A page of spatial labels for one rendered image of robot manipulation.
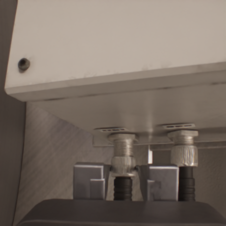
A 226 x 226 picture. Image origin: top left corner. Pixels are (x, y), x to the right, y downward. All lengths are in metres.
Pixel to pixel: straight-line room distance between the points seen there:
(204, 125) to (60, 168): 0.12
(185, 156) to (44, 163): 0.12
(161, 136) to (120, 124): 0.04
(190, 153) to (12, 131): 0.14
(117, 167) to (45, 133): 0.09
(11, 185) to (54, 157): 0.04
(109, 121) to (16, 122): 0.12
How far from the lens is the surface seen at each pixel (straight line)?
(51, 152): 0.24
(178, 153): 0.17
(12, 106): 0.25
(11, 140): 0.25
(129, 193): 0.18
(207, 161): 0.21
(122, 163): 0.17
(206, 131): 0.18
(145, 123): 0.15
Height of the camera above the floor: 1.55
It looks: 4 degrees down
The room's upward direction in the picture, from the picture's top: 45 degrees clockwise
